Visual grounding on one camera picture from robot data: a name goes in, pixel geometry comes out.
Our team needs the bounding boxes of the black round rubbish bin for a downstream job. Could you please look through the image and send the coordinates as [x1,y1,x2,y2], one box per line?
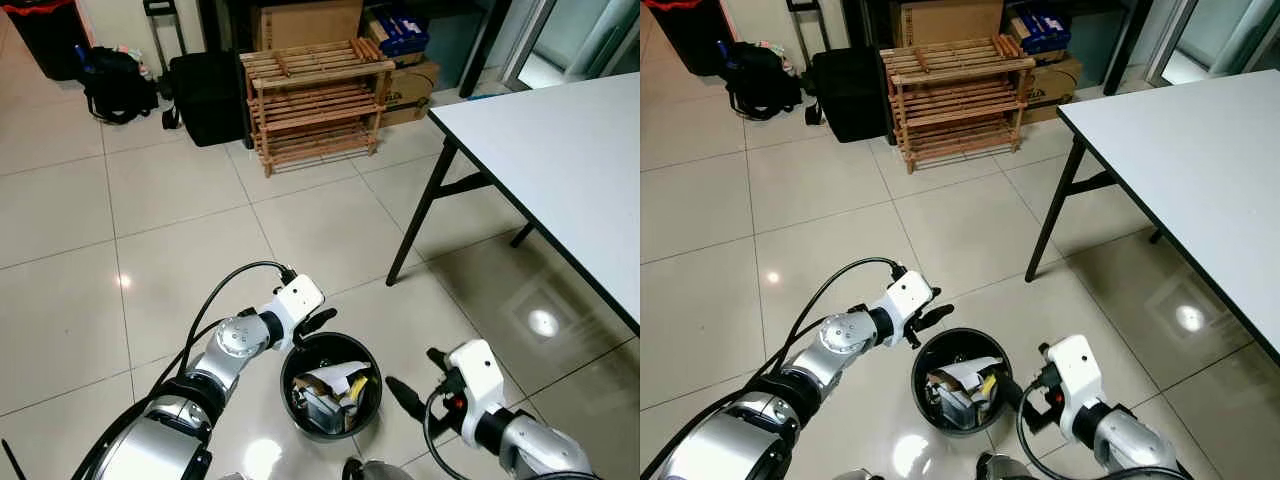
[280,332,384,442]
[910,327,1014,437]

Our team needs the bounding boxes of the black bin with red liner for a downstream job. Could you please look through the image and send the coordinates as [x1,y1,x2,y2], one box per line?
[640,0,738,78]
[0,0,93,83]

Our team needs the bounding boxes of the wooden slatted shoe rack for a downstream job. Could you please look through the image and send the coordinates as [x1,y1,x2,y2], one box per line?
[239,38,397,179]
[880,34,1037,175]

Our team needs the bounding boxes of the black suitcase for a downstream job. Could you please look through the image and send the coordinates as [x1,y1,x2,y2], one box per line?
[788,0,893,145]
[144,0,248,149]

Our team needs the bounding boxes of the white folding table black legs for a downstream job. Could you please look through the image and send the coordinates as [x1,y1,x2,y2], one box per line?
[1025,68,1280,367]
[385,72,641,337]

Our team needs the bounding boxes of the small brown cardboard box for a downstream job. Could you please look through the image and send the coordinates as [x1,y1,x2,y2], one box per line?
[380,58,442,129]
[1020,52,1084,124]

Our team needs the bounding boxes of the black backpack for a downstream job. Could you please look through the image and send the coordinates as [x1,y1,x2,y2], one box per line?
[77,45,162,127]
[720,40,803,122]

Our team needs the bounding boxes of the large brown cardboard box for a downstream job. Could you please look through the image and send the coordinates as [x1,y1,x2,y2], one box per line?
[250,0,367,52]
[892,0,1007,49]

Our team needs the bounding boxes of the blue printed box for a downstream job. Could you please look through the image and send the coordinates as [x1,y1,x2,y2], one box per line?
[1009,5,1072,57]
[367,8,432,60]

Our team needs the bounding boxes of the black shelf unit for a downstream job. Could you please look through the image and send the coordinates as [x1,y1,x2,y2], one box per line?
[200,0,513,101]
[845,0,1156,98]

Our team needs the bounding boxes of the glass sliding door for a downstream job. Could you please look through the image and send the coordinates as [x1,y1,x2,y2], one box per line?
[1145,0,1280,88]
[500,0,641,93]

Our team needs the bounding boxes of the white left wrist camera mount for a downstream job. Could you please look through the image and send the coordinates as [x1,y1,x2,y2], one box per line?
[266,275,326,347]
[884,270,937,342]

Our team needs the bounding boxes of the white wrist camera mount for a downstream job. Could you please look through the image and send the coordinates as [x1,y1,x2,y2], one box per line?
[1044,335,1105,417]
[266,275,326,347]
[884,270,937,342]
[446,340,507,422]

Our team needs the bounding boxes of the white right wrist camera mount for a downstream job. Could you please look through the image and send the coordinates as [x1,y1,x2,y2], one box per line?
[446,340,507,422]
[1044,335,1105,417]

